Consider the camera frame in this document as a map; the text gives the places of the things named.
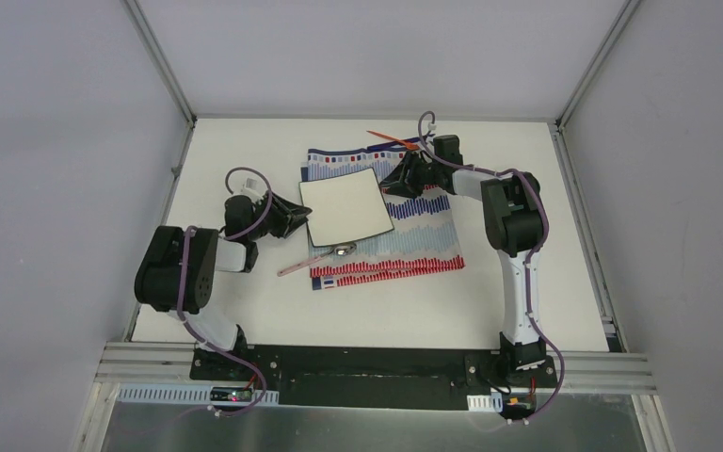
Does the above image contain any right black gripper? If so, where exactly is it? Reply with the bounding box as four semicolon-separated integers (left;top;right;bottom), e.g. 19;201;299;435
379;151;442;200

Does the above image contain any orange plastic fork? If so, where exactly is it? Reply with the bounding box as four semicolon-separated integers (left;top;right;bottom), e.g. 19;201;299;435
367;130;420;151

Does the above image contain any white square plate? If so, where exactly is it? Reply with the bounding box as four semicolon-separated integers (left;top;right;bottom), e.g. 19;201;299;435
299;168;394;248

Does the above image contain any patterned cloth napkin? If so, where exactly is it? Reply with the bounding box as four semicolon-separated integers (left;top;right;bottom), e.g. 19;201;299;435
301;141;465;290

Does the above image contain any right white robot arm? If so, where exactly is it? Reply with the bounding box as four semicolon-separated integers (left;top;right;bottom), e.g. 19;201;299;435
379;135;549;386

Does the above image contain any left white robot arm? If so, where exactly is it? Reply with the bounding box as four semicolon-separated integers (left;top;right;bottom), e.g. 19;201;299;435
134;191;313;381

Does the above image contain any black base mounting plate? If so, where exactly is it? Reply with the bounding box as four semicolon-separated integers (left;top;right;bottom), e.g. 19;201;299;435
189;345;560;411

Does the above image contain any silver spoon pink handle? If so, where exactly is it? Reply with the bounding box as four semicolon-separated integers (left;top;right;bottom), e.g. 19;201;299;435
277;242;357;277

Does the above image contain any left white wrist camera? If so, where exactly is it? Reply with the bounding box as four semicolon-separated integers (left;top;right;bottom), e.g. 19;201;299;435
242;178;266;194

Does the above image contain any left white cable duct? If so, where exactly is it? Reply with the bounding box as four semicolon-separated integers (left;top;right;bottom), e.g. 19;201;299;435
116;383;280;408

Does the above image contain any white cable duct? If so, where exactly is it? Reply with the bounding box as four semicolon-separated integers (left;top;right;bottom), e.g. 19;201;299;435
466;393;504;413
116;383;280;408

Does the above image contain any right white cable duct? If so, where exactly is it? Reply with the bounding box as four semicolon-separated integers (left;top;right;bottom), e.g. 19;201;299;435
466;393;504;413

